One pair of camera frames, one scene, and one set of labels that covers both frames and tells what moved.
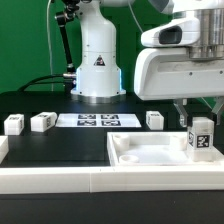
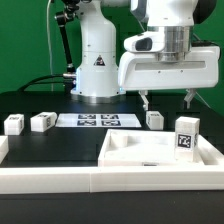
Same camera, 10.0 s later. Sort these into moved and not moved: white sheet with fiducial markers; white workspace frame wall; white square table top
Moved: white square table top
Not moved: white sheet with fiducial markers; white workspace frame wall
